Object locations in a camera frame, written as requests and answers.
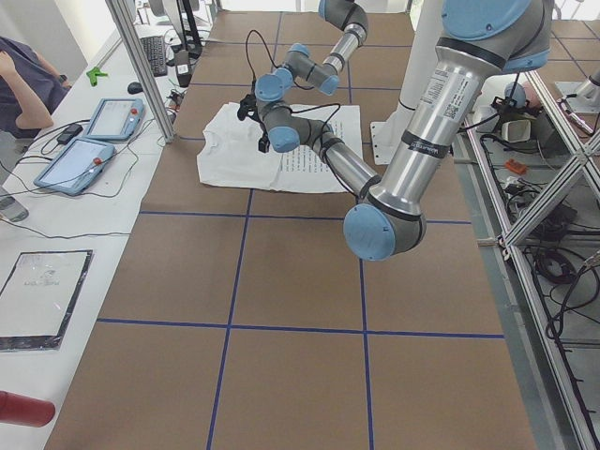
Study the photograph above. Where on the green plastic clamp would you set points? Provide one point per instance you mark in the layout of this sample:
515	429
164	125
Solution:
94	74

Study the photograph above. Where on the white central pedestal column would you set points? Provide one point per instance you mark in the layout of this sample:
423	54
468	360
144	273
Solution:
385	136

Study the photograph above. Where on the red cylinder bottle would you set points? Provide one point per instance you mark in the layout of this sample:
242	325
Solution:
25	411

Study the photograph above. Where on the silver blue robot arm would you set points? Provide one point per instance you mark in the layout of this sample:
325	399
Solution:
479	39
346	16

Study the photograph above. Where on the near blue teach pendant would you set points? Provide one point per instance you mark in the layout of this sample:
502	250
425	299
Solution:
76	167

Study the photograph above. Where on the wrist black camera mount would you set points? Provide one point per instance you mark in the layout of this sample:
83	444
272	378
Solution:
247	108

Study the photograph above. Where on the black framed silver sheet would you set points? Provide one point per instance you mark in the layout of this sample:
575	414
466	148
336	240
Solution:
38	298

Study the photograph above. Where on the black power adapter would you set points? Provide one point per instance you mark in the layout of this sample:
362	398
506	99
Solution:
69	133

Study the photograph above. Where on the seated person in purple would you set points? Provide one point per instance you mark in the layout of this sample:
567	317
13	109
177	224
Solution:
31	90

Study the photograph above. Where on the white printed t-shirt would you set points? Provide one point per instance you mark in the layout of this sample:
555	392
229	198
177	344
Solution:
230	158

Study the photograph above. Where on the orange connector part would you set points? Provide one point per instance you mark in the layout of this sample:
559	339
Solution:
515	167

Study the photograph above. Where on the aluminium frame post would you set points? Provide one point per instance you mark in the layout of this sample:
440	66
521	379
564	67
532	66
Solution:
121	17

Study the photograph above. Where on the black computer mouse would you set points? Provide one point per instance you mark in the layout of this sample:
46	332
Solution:
134	88

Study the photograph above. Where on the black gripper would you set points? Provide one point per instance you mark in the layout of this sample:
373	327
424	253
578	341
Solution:
264	143

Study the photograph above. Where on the blue teach pendant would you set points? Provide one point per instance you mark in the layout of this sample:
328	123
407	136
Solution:
115	119
76	167

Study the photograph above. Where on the far blue teach pendant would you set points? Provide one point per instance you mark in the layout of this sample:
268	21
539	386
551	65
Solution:
115	119

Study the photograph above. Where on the black computer keyboard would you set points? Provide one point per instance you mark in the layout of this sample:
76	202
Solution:
155	53

